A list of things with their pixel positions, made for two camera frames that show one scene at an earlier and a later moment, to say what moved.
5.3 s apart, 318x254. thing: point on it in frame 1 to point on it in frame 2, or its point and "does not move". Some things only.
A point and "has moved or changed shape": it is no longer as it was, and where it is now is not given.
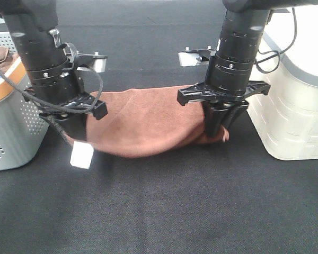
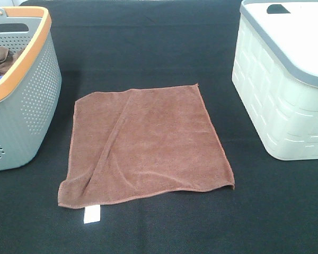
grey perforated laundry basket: (18, 126) does not move
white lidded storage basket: (292, 120) does not move
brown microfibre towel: (148, 120) has moved or changed shape
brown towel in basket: (2, 58) does not move
